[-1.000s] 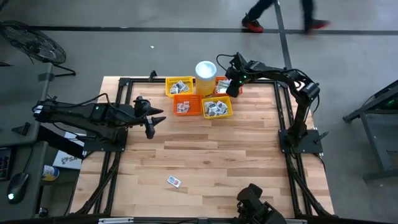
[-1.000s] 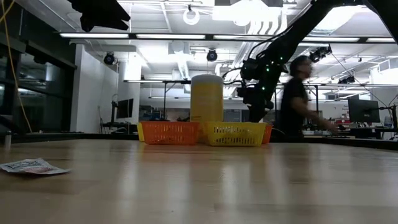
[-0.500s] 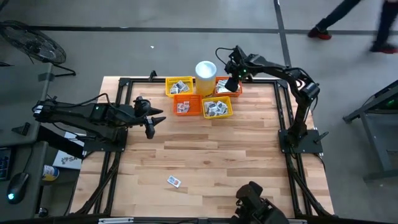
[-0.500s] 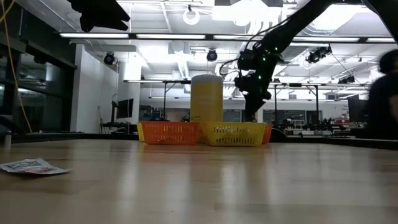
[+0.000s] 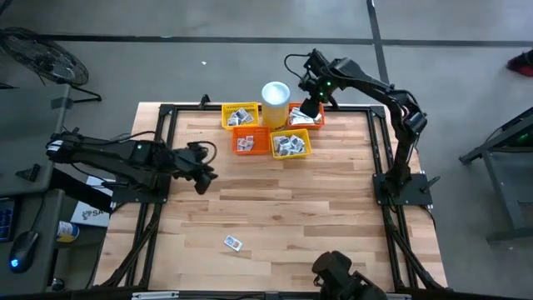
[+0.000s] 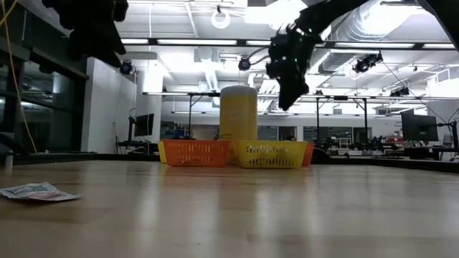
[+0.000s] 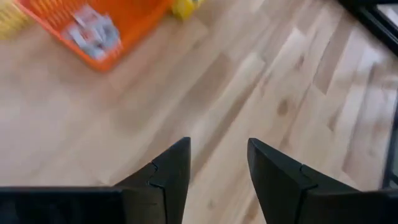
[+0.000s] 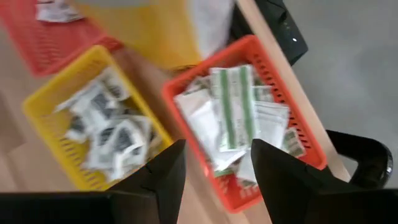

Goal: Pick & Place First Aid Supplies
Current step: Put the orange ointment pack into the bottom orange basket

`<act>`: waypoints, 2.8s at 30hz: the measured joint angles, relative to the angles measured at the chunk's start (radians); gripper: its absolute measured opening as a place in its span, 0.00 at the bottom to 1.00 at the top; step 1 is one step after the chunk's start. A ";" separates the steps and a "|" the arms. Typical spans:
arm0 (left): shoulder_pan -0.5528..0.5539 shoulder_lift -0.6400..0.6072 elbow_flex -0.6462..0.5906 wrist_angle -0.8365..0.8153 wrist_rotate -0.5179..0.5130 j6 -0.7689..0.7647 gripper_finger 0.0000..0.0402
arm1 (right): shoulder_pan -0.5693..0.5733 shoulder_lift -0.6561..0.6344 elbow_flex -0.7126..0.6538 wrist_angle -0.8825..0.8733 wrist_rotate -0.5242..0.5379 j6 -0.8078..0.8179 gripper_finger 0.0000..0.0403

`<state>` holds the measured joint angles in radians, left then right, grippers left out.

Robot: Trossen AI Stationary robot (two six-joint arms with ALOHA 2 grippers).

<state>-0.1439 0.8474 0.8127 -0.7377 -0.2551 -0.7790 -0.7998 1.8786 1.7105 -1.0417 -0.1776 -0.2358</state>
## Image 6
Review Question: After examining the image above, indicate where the black monitor on stand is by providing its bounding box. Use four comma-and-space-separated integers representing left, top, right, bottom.
128, 113, 155, 143

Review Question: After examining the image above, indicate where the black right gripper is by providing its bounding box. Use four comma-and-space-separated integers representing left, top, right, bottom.
265, 25, 323, 112

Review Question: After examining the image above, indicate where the black computer monitor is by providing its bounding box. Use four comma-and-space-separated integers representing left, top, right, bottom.
400, 113, 439, 143

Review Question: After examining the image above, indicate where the black beam with light strips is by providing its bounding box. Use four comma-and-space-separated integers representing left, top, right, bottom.
120, 37, 459, 51

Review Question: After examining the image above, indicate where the white ring lamp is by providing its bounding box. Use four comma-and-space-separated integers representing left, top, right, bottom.
210, 4, 232, 30

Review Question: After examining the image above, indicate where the white cylindrical cup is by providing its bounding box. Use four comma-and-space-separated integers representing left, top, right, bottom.
219, 85, 259, 141

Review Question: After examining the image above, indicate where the orange plastic basket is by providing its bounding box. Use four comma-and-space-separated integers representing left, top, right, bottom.
161, 139, 233, 168
303, 143, 316, 167

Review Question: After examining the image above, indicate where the black metal rig frame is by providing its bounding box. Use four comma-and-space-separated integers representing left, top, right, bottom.
143, 91, 370, 144

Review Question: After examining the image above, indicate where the dark office desk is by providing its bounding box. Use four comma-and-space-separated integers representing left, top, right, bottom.
115, 140, 158, 156

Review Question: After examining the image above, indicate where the yellow cable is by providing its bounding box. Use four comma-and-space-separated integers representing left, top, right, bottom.
0, 0, 39, 154

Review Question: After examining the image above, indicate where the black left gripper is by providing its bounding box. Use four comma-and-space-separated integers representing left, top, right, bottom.
42, 0, 129, 69

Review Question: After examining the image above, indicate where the black round ceiling spotlight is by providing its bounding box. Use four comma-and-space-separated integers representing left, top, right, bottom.
119, 59, 135, 76
237, 56, 252, 72
352, 52, 384, 75

